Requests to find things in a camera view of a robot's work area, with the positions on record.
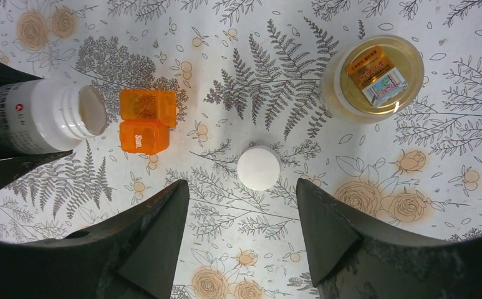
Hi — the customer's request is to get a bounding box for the white bottle cap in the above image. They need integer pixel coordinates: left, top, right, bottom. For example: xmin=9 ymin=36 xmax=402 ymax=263
xmin=237 ymin=146 xmax=281 ymax=191

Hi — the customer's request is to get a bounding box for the orange pill organizer box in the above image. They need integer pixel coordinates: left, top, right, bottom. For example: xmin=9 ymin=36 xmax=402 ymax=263
xmin=119 ymin=89 xmax=177 ymax=155

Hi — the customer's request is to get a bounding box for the white blue pill bottle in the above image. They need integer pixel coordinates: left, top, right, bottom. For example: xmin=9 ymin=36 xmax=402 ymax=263
xmin=0 ymin=79 xmax=108 ymax=159

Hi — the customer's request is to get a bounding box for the floral patterned mat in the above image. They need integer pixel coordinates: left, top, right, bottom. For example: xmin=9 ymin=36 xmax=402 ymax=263
xmin=0 ymin=1 xmax=482 ymax=298

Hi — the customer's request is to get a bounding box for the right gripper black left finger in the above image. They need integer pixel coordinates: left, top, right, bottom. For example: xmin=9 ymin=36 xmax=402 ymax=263
xmin=0 ymin=179 xmax=189 ymax=298

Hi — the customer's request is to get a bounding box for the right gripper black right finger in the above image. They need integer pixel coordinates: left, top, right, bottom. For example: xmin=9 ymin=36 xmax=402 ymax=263
xmin=296 ymin=179 xmax=482 ymax=298

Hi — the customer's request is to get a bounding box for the clear pill bottle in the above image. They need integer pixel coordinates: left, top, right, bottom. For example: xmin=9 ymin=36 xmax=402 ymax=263
xmin=319 ymin=34 xmax=425 ymax=124

